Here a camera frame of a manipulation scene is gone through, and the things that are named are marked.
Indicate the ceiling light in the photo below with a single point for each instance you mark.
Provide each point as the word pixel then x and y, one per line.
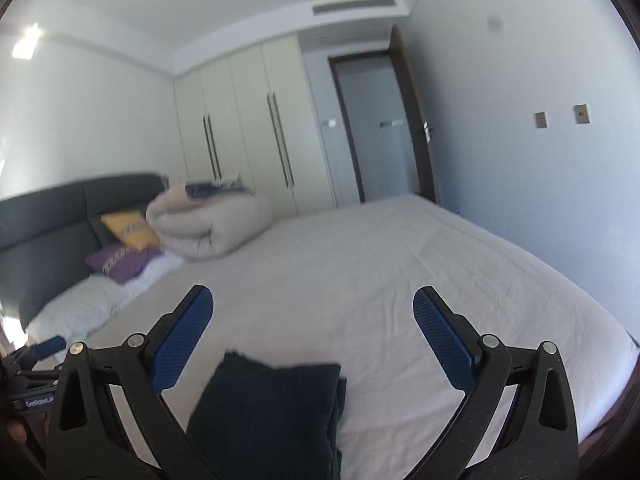
pixel 27 40

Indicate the dark green sweater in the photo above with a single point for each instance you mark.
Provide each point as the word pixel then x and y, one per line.
pixel 270 410

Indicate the bed with white sheet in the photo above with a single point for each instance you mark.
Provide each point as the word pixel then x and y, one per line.
pixel 375 270

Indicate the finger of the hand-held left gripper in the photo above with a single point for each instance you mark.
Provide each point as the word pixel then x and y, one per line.
pixel 47 347

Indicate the grey padded headboard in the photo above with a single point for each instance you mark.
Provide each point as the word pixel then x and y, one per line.
pixel 50 230

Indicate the beige folded duvet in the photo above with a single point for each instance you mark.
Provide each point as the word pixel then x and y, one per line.
pixel 210 225

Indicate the blue grey folded blanket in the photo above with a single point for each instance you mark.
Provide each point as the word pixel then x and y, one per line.
pixel 212 189

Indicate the white ceiling air vent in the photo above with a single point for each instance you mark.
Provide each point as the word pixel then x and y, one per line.
pixel 355 5

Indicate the person's left hand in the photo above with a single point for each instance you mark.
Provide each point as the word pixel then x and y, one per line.
pixel 16 432

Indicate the bronze wall switch plate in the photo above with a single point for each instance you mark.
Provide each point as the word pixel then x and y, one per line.
pixel 581 113
pixel 540 120

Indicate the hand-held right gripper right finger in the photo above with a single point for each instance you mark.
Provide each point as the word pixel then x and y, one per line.
pixel 442 340

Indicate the white light switch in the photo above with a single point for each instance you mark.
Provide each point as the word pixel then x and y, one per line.
pixel 329 122

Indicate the purple patterned pillow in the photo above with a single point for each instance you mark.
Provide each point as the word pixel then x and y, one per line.
pixel 120 262

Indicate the cream wardrobe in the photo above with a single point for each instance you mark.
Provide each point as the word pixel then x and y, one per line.
pixel 250 130

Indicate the brown wooden door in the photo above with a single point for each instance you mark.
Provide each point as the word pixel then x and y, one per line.
pixel 415 125

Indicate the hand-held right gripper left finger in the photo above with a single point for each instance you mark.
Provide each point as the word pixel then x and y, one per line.
pixel 182 340

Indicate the yellow patterned pillow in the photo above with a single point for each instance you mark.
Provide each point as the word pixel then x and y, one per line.
pixel 129 230

